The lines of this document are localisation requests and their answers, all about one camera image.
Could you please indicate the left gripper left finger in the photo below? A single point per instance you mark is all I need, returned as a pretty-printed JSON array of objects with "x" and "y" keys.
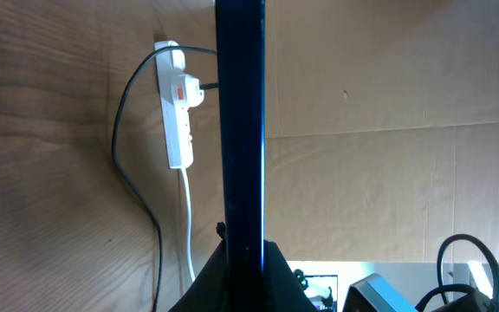
[{"x": 207, "y": 293}]

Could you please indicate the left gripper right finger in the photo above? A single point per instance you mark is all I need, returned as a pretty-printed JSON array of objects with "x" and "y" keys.
[{"x": 282, "y": 292}]

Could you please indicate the blue Galaxy smartphone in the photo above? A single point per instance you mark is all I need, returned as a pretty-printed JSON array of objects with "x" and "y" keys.
[{"x": 240, "y": 67}]

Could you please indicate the white charger adapter plug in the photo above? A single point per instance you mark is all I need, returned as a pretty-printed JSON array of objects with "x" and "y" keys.
[{"x": 186, "y": 91}]

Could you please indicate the white power strip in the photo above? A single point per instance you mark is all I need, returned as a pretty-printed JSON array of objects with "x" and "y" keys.
[{"x": 176, "y": 119}]

